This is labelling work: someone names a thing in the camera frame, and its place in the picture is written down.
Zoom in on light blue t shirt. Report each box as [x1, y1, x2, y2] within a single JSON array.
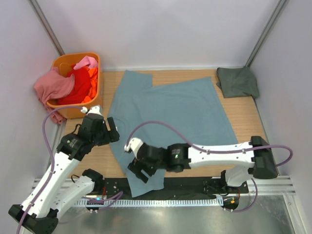
[[109, 71, 237, 197]]

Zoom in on grey t shirt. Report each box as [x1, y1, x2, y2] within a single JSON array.
[[216, 67, 260, 99]]

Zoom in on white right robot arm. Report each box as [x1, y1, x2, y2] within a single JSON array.
[[124, 136, 278, 193]]

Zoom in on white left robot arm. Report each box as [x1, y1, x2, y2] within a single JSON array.
[[8, 114, 119, 234]]

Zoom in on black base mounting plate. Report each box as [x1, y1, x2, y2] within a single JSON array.
[[98, 177, 249, 200]]

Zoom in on red t shirt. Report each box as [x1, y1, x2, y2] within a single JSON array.
[[57, 66, 92, 105]]

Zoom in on orange t shirt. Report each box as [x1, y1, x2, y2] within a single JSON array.
[[82, 67, 98, 103]]

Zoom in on light pink t shirt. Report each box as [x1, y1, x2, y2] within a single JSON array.
[[73, 56, 98, 70]]

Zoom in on orange plastic basket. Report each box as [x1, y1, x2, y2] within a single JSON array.
[[46, 52, 103, 119]]

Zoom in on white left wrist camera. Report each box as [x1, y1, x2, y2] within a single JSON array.
[[80, 105, 104, 119]]

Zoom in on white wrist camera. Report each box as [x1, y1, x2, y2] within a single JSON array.
[[80, 105, 104, 119], [124, 137, 144, 155]]

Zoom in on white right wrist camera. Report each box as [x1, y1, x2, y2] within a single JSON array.
[[124, 137, 144, 155]]

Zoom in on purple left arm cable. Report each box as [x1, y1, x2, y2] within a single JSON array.
[[16, 105, 124, 234]]

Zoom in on slotted grey cable duct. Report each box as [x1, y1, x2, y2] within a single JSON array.
[[73, 197, 223, 208]]

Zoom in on aluminium frame rail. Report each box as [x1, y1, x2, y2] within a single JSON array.
[[247, 175, 296, 195]]

